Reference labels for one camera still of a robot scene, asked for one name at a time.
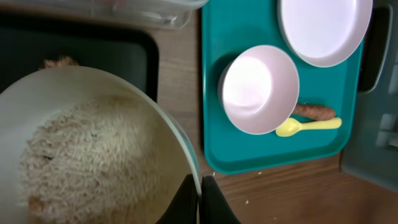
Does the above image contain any grey dishwasher rack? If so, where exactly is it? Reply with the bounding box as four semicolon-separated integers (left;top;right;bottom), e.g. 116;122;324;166
341;1;397;191

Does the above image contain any black waste tray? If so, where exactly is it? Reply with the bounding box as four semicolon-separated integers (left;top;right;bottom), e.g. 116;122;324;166
1;12;159;101

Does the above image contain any white bowl with rice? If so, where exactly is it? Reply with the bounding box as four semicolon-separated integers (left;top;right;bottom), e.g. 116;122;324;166
1;66;201;223

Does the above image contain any pile of rice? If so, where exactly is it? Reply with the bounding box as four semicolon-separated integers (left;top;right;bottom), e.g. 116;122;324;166
19;96;160;223

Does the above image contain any white round plate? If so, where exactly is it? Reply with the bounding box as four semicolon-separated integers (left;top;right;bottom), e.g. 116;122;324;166
277;0;373;68

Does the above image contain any pink bowl with food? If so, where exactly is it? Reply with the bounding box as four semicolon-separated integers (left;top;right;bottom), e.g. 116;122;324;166
218;45;300;135

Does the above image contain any teal plastic tray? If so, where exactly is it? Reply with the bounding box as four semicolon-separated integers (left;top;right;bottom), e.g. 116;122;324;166
201;0;363;174

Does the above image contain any clear plastic bin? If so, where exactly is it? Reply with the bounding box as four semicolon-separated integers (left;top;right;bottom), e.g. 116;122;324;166
1;0;208;30

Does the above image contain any yellow plastic spoon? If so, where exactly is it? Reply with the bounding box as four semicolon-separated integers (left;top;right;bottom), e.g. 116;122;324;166
275;118;342;137

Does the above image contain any brown food clump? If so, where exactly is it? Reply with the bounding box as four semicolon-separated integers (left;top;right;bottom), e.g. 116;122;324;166
39;55;80;70

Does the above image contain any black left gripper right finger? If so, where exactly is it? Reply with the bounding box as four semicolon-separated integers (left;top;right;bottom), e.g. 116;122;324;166
200;175;241;224

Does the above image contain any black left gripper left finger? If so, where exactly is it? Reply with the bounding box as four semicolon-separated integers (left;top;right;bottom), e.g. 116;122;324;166
156;174;198;224

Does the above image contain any orange carrot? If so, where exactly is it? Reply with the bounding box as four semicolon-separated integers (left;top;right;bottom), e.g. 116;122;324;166
292;104;336;121

